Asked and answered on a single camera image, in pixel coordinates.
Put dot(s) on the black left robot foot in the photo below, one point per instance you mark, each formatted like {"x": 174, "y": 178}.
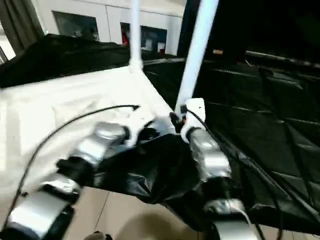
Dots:
{"x": 100, "y": 236}

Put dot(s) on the small yellow label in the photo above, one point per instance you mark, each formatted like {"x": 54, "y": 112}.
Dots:
{"x": 217, "y": 51}

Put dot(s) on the black mat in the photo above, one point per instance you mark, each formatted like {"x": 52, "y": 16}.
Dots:
{"x": 270, "y": 125}

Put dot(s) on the white plastic table leg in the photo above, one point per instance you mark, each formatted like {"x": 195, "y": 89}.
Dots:
{"x": 197, "y": 50}
{"x": 135, "y": 32}

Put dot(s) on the grey metal rail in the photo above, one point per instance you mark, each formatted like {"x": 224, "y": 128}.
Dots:
{"x": 285, "y": 57}

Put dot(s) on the grey window curtain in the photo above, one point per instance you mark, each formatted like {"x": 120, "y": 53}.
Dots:
{"x": 17, "y": 25}

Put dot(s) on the white plastic table top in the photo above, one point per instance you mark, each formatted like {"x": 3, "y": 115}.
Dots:
{"x": 50, "y": 105}

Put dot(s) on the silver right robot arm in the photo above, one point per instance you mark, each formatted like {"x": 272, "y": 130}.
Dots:
{"x": 210, "y": 155}

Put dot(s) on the white cabinet with glass doors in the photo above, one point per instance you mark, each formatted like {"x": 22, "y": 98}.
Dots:
{"x": 100, "y": 17}

